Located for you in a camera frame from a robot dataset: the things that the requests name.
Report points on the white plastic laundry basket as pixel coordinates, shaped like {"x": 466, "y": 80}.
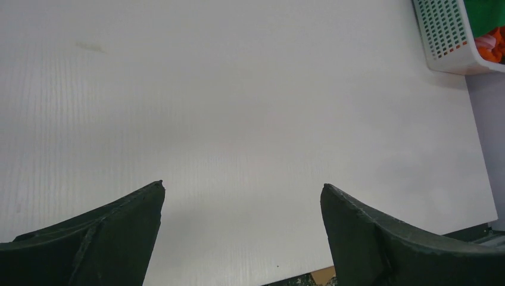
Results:
{"x": 447, "y": 39}

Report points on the orange t-shirt in basket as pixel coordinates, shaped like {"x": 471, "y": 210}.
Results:
{"x": 497, "y": 54}

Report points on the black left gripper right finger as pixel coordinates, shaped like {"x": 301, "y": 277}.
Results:
{"x": 370, "y": 247}

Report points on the green t-shirt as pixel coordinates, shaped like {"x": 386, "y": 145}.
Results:
{"x": 484, "y": 15}

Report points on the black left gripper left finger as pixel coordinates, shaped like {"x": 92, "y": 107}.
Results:
{"x": 110, "y": 245}

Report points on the pink garment in basket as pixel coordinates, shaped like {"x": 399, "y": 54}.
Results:
{"x": 486, "y": 42}

